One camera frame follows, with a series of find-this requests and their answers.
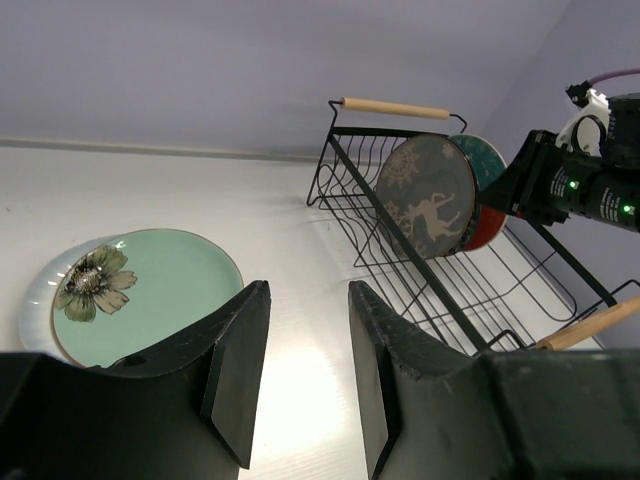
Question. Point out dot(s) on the white bowl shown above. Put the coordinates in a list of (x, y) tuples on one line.
[(34, 315)]

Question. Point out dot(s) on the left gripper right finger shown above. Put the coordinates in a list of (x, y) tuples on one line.
[(430, 412)]

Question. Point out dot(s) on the grey brown plate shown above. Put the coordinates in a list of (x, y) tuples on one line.
[(429, 188)]

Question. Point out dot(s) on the black wire dish rack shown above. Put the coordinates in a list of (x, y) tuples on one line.
[(522, 290)]

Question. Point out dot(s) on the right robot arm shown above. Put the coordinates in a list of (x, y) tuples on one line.
[(612, 195)]

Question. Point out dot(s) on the green flower plate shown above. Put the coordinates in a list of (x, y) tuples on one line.
[(137, 289)]

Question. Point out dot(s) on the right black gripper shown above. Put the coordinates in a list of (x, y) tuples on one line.
[(543, 183)]

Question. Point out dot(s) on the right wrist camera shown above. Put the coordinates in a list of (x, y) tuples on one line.
[(587, 129)]

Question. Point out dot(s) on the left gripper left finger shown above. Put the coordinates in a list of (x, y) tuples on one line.
[(183, 408)]

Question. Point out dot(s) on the teal red plate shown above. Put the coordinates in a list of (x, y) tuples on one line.
[(488, 165)]

